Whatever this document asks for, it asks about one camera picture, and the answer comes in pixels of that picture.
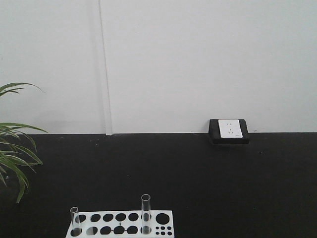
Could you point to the green spider plant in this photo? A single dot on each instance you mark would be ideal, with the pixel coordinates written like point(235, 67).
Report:
point(13, 156)

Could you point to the short glass test tube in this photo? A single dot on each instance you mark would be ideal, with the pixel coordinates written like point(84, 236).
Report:
point(75, 221)

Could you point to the white wall socket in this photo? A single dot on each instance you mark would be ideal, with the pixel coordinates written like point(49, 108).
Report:
point(230, 128)

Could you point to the white test tube rack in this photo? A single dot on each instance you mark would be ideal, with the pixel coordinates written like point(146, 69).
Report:
point(122, 224)

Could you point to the black socket box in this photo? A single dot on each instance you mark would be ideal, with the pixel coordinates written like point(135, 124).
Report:
point(215, 138)

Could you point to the tall glass test tube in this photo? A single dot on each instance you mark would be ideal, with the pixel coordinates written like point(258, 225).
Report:
point(146, 213)

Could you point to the white wall cable duct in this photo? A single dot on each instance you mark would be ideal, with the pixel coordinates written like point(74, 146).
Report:
point(105, 86)

